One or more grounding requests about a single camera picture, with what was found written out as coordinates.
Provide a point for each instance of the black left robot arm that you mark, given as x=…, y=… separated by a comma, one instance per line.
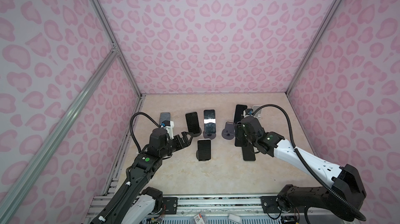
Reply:
x=133, y=201

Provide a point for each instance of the grey foam pad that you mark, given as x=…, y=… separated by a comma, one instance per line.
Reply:
x=164, y=116

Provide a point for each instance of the black left rear stand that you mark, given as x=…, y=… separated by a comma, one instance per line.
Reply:
x=195, y=132

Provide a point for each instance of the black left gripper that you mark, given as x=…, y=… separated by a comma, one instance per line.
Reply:
x=180, y=145

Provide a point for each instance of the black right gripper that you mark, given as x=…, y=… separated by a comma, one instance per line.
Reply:
x=239, y=126

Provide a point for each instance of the green-edged black phone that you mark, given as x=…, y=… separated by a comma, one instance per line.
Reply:
x=248, y=153

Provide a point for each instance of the blue-edged black phone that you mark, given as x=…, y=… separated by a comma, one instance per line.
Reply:
x=240, y=139

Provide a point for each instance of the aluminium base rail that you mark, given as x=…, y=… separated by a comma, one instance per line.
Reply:
x=225, y=208

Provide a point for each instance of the white rear right stand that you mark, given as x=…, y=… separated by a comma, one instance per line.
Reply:
x=257, y=111

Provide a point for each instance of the grey right round stand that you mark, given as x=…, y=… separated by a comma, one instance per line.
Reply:
x=228, y=132

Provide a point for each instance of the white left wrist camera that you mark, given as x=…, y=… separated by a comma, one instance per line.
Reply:
x=168, y=125

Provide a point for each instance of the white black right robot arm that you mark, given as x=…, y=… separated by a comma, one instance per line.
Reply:
x=341, y=189

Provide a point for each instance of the phone on left rear stand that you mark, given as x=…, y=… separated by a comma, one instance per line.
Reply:
x=192, y=120

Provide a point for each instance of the grey round stand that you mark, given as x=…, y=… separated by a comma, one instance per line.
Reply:
x=210, y=136
x=228, y=132

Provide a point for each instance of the purple-edged phone with glare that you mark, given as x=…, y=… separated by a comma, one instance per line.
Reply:
x=210, y=121

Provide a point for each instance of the grey middle round stand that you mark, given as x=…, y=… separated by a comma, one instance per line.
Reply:
x=210, y=136

